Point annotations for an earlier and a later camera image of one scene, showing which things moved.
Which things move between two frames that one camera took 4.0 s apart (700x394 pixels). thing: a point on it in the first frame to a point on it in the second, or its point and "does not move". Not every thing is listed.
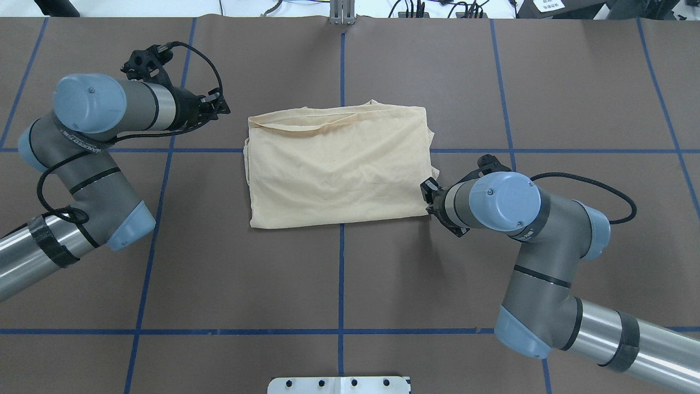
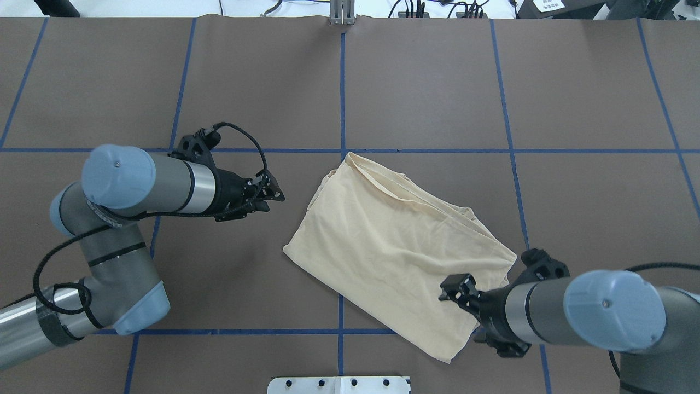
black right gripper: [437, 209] to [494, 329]
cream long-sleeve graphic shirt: [332, 164] to [385, 240]
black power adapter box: [558, 9] does not move
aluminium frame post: [342, 12] does not move
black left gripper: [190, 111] to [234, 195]
